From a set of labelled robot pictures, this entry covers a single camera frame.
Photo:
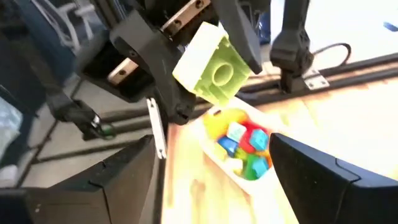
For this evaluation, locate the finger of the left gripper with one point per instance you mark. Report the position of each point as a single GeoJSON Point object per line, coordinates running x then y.
{"type": "Point", "coordinates": [161, 68]}
{"type": "Point", "coordinates": [241, 34]}

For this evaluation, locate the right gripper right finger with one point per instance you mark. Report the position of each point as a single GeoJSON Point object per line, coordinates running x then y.
{"type": "Point", "coordinates": [335, 193]}

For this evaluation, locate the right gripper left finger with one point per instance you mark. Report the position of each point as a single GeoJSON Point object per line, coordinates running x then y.
{"type": "Point", "coordinates": [93, 189]}

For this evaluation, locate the lime green toy block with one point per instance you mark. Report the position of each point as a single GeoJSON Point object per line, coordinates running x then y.
{"type": "Point", "coordinates": [214, 71]}

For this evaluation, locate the orange curved toy block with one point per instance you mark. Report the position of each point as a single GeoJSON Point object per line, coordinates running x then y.
{"type": "Point", "coordinates": [219, 121]}

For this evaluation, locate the teal toy block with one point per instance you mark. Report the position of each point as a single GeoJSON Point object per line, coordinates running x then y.
{"type": "Point", "coordinates": [260, 167]}

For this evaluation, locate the red large toy block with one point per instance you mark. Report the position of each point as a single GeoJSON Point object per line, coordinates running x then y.
{"type": "Point", "coordinates": [248, 130]}

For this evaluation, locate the dark blue toy block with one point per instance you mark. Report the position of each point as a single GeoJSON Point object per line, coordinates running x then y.
{"type": "Point", "coordinates": [228, 144]}

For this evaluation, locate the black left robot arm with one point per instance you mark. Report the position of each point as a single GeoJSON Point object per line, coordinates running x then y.
{"type": "Point", "coordinates": [71, 109]}

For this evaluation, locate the grey chair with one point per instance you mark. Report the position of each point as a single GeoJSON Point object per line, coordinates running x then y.
{"type": "Point", "coordinates": [73, 18]}

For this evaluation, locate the person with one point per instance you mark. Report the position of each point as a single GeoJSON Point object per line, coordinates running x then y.
{"type": "Point", "coordinates": [31, 46]}

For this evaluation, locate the white flat bracket strip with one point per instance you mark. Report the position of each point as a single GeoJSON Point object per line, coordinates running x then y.
{"type": "Point", "coordinates": [157, 127]}

